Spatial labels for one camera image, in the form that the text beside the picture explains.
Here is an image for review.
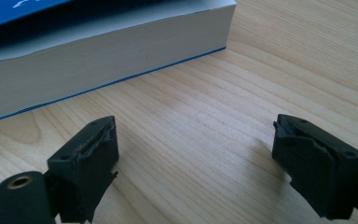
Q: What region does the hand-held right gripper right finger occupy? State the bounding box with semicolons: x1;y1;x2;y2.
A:
271;113;358;220

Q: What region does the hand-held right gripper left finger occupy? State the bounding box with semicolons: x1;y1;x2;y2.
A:
47;115;120;224

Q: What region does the thick blue book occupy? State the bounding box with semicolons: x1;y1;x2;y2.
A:
0;0;238;126

